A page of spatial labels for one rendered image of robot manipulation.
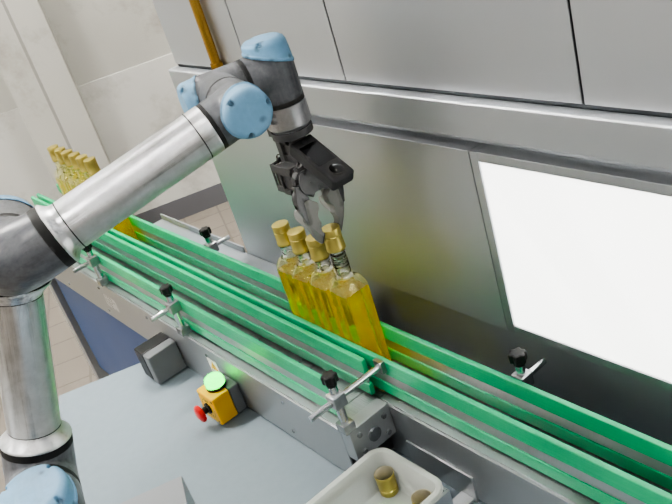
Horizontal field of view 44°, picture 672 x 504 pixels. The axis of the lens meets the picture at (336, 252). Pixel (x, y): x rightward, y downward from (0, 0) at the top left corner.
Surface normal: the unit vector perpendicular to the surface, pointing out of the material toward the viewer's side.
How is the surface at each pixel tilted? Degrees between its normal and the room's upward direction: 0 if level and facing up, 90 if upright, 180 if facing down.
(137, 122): 90
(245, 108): 89
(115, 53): 90
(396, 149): 90
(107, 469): 0
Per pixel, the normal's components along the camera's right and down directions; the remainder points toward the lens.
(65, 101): 0.29, 0.39
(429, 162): -0.74, 0.49
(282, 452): -0.27, -0.85
